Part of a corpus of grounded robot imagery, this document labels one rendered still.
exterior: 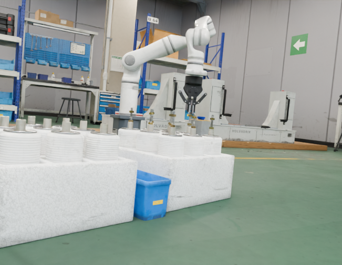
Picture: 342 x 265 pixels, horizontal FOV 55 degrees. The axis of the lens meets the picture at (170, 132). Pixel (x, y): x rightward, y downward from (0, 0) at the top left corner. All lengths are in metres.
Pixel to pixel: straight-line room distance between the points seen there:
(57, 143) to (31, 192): 0.14
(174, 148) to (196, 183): 0.16
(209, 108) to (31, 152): 3.25
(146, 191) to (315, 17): 6.65
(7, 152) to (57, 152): 0.12
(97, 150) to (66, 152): 0.10
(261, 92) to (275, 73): 0.53
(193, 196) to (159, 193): 0.21
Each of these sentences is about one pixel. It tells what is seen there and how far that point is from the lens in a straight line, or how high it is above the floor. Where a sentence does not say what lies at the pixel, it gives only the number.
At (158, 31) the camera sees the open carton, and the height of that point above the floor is 1.90.
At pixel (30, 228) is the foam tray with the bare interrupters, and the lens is 0.86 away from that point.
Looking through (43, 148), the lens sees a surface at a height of 0.20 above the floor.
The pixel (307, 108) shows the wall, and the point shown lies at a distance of 7.07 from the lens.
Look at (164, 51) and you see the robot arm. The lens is 1.73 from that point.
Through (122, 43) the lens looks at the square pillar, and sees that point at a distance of 7.88.
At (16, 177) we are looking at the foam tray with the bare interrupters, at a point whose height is 0.15.
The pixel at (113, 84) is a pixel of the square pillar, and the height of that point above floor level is 0.91.
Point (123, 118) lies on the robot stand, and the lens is 1.69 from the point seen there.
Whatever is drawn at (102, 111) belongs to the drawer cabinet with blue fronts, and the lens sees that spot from 6.77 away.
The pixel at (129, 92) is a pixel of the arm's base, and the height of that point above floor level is 0.42.
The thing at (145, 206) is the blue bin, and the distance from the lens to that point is 1.01.
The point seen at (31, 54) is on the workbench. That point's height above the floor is 1.26.
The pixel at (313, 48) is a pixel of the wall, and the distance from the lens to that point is 7.22.
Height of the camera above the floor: 0.32
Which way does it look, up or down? 3 degrees down
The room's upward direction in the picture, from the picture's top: 5 degrees clockwise
